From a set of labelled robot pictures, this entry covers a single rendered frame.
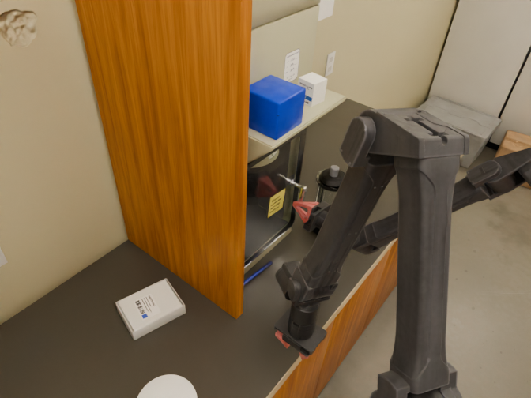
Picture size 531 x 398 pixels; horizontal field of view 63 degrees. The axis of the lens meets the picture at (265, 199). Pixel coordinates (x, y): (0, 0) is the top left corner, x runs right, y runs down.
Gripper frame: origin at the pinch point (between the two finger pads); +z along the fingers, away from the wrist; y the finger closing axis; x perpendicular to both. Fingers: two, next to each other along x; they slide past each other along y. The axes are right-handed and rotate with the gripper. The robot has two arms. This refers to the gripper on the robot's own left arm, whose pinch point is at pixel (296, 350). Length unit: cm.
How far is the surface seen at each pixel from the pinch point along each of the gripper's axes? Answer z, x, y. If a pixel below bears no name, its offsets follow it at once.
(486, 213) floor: 111, -236, -15
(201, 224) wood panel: -13.9, -5.3, 35.7
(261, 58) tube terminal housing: -54, -23, 33
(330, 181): -7, -51, 24
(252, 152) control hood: -36.8, -13.4, 26.3
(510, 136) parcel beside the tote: 83, -305, -2
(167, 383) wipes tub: 1.2, 24.3, 17.5
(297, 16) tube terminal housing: -60, -36, 33
